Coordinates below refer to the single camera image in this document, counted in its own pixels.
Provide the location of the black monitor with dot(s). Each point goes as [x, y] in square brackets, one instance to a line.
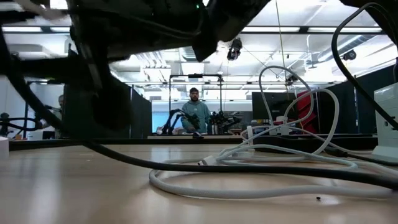
[276, 107]

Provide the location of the black power strip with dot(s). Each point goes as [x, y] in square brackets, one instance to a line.
[351, 141]

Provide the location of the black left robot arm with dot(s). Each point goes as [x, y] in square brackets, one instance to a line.
[31, 68]

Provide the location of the black ceiling-hung lamp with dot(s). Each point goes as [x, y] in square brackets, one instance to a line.
[290, 80]
[234, 49]
[349, 55]

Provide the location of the person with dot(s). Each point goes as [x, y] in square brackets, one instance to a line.
[61, 102]
[196, 112]

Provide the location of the red cabinet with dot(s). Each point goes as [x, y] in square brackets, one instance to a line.
[301, 102]

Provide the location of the silver ventilation duct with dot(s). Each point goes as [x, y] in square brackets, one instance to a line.
[191, 54]

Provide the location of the black partition panel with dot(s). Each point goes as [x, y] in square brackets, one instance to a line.
[141, 118]
[345, 112]

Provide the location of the black background robot arm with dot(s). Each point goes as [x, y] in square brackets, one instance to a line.
[222, 119]
[174, 119]
[3, 123]

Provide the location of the pale green cube power strip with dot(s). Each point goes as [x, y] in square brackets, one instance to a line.
[385, 102]

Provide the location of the black background rig frame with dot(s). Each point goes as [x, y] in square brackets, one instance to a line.
[196, 75]

